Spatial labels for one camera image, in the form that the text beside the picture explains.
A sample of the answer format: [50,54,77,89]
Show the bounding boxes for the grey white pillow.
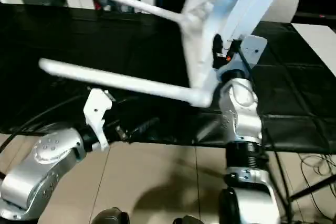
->
[273,0,305,24]

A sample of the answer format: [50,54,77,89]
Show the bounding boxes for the white board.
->
[290,23,336,76]

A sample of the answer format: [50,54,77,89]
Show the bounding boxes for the black work mat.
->
[0,3,336,155]

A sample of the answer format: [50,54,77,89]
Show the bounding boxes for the black stand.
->
[289,175,336,201]

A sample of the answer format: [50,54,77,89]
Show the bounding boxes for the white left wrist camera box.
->
[83,88,114,152]

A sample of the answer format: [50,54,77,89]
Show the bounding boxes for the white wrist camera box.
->
[239,35,269,70]
[83,88,114,152]

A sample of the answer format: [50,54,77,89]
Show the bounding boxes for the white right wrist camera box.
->
[239,35,269,70]

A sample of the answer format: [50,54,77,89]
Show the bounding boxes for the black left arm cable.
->
[0,94,90,154]

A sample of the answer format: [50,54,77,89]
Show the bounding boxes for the black floor cables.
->
[297,153,336,220]

